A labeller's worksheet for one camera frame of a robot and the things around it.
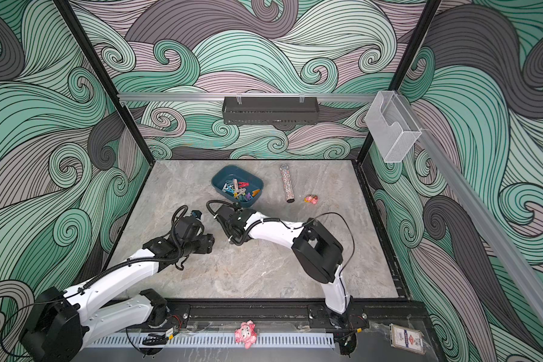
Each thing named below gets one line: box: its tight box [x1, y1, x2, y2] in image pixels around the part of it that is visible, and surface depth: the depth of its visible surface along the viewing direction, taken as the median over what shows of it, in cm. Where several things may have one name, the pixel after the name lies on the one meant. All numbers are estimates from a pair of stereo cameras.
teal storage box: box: [211, 164, 264, 208], surface depth 109 cm
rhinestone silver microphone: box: [279, 163, 295, 204], surface depth 109 cm
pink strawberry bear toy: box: [303, 194, 320, 205], surface depth 103 cm
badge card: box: [389, 322, 426, 356], surface depth 69 cm
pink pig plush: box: [234, 319, 257, 350], surface depth 69 cm
